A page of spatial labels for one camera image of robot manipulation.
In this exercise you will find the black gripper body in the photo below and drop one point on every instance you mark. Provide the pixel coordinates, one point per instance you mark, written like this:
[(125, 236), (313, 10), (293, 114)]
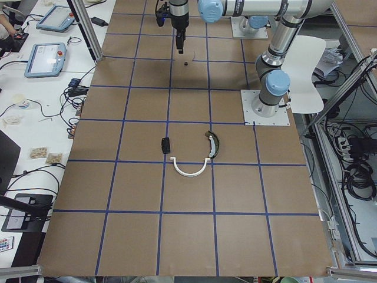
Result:
[(180, 21)]

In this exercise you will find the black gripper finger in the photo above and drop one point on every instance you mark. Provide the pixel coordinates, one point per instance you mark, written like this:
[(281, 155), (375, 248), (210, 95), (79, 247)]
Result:
[(180, 39)]

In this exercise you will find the black power adapter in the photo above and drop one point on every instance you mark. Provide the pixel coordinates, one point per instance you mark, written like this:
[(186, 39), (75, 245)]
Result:
[(98, 21)]

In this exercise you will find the small black brake pad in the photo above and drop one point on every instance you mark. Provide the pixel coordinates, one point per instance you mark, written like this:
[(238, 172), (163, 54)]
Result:
[(165, 145)]

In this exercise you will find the olive brake shoe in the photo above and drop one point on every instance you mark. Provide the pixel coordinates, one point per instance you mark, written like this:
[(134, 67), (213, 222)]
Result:
[(214, 144)]

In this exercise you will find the far blue teach pendant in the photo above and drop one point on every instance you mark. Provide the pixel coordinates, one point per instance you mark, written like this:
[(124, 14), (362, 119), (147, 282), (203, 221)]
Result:
[(58, 19)]

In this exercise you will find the blue teach pendant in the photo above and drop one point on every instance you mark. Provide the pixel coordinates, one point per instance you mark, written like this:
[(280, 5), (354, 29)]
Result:
[(46, 60), (58, 19)]

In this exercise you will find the white plastic chair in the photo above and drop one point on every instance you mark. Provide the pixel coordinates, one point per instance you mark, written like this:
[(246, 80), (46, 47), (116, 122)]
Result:
[(300, 62)]

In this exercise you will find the near blue teach pendant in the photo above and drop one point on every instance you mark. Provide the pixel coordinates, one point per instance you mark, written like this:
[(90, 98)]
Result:
[(46, 60)]

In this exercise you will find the white paper cup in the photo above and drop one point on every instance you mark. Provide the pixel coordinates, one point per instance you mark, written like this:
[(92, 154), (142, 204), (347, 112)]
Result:
[(20, 101)]

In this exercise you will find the bag of small parts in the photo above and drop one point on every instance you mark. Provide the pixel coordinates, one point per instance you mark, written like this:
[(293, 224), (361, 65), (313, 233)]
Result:
[(38, 152)]

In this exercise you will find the black monitor stand base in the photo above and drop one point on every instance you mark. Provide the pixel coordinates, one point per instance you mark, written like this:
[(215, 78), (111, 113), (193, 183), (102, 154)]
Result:
[(27, 212)]

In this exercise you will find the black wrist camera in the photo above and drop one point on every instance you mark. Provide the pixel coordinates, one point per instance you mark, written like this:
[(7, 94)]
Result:
[(162, 12)]

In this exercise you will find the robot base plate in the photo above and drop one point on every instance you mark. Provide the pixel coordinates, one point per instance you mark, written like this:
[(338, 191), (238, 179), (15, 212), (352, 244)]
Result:
[(258, 114), (260, 35)]

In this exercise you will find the aluminium frame post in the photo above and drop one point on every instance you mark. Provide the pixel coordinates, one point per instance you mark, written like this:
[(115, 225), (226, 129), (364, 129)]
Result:
[(85, 25)]

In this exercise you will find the white curved plastic bracket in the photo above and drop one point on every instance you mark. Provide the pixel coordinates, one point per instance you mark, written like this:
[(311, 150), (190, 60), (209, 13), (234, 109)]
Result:
[(189, 170)]

